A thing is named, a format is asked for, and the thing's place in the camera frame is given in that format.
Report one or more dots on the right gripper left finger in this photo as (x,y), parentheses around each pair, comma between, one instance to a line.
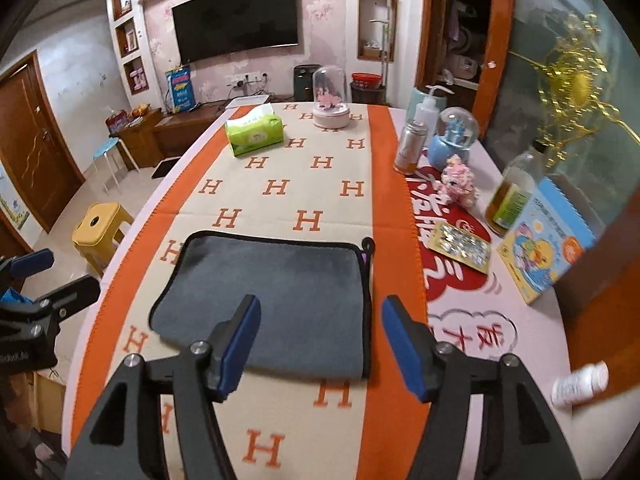
(123,435)

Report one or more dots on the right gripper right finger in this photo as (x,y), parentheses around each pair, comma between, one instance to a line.
(519,437)

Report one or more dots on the purple and grey towel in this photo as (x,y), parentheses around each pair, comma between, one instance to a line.
(315,299)

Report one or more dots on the white pill bottle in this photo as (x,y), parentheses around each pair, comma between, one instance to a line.
(580,386)

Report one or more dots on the yellow plastic stool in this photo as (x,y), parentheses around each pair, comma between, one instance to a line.
(99,234)

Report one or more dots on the brown wooden door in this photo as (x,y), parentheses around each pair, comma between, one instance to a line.
(33,150)

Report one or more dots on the shiny sticker sheet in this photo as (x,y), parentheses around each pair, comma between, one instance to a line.
(461,245)

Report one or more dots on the white blue-top stool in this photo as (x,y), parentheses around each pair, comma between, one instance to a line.
(111,162)

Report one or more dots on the yellow duck children's book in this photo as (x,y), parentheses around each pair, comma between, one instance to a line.
(547,238)

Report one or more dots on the orange H pattern table runner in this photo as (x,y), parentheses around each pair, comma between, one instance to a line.
(336,186)

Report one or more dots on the wooden TV cabinet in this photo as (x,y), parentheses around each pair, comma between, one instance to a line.
(159,135)

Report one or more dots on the amber liquid glass bottle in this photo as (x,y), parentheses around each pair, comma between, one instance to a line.
(519,180)

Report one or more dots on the green tissue pack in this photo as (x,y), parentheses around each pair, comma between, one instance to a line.
(259,128)

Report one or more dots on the pink knitted toy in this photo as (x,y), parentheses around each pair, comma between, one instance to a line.
(456,184)

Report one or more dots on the white printed tablecloth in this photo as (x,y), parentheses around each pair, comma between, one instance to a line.
(480,357)

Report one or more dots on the blue standing sign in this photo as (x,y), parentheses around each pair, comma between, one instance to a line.
(180,95)

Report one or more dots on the pink glass dome music box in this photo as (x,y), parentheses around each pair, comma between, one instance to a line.
(331,110)

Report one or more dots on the silver cylindrical can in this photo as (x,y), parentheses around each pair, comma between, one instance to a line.
(411,142)

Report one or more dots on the black air purifier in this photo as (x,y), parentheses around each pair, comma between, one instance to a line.
(303,80)

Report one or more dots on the blue snow globe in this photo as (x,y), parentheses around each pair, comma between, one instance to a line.
(457,131)

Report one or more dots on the black trash bin red rim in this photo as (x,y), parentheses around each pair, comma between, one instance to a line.
(367,88)

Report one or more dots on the white squeeze bottle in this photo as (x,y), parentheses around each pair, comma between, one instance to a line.
(428,110)

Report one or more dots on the gold flower glass partition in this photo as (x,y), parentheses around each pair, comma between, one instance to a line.
(572,81)

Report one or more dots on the black wall television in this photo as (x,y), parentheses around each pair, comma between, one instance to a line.
(208,28)

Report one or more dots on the white wall shelf unit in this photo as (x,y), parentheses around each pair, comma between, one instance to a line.
(133,52)

